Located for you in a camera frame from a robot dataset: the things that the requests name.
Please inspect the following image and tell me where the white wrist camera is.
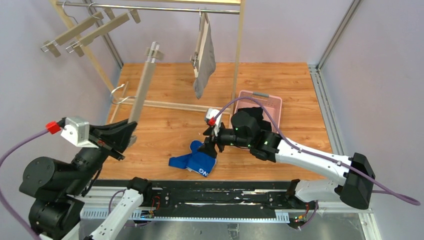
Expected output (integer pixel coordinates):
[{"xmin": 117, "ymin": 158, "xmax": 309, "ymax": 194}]
[
  {"xmin": 60, "ymin": 116, "xmax": 98, "ymax": 148},
  {"xmin": 203, "ymin": 108, "xmax": 221, "ymax": 136}
]

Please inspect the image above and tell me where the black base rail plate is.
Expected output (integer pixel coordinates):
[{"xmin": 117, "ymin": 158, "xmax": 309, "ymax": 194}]
[{"xmin": 120, "ymin": 180, "xmax": 309, "ymax": 220}]

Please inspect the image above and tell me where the wooden clothes rack frame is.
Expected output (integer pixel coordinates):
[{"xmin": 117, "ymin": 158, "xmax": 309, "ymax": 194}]
[{"xmin": 47, "ymin": 0, "xmax": 248, "ymax": 125}]

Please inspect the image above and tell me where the wooden clip hanger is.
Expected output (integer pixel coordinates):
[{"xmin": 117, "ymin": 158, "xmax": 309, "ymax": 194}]
[
  {"xmin": 66, "ymin": 2, "xmax": 141, "ymax": 57},
  {"xmin": 40, "ymin": 0, "xmax": 110, "ymax": 58}
]

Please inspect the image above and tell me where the grey underwear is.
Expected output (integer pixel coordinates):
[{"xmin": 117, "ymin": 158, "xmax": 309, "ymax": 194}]
[{"xmin": 193, "ymin": 21, "xmax": 216, "ymax": 99}]

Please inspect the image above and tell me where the wooden hanger with blue underwear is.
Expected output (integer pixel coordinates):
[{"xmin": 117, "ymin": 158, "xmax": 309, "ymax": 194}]
[{"xmin": 111, "ymin": 41, "xmax": 164, "ymax": 147}]

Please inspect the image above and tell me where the metal hanging rod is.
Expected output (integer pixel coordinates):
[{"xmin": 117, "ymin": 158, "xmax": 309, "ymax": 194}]
[{"xmin": 54, "ymin": 1, "xmax": 241, "ymax": 15}]

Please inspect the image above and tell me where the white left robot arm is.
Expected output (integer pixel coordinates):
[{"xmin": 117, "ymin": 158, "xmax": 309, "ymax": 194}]
[{"xmin": 19, "ymin": 116, "xmax": 137, "ymax": 240}]

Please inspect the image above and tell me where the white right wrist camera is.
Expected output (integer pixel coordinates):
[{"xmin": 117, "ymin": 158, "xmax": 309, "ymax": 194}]
[{"xmin": 203, "ymin": 108, "xmax": 221, "ymax": 136}]

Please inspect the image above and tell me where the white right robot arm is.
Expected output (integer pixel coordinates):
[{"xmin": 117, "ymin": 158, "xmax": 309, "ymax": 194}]
[{"xmin": 197, "ymin": 107, "xmax": 375, "ymax": 210}]

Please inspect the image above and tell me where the empty wooden clip hanger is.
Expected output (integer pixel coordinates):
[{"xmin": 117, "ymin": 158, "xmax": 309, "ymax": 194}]
[{"xmin": 40, "ymin": 0, "xmax": 110, "ymax": 58}]

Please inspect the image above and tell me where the wooden hanger with grey underwear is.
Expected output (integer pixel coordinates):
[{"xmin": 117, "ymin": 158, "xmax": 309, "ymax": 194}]
[{"xmin": 190, "ymin": 10, "xmax": 210, "ymax": 78}]

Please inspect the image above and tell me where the blue underwear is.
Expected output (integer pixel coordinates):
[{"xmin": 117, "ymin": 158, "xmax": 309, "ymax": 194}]
[{"xmin": 168, "ymin": 140, "xmax": 217, "ymax": 178}]

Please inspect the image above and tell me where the black underwear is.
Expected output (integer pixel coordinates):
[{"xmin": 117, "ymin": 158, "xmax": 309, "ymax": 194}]
[{"xmin": 243, "ymin": 107, "xmax": 278, "ymax": 133}]

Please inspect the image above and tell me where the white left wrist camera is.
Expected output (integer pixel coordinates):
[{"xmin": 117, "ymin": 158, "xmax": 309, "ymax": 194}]
[{"xmin": 60, "ymin": 116, "xmax": 98, "ymax": 148}]

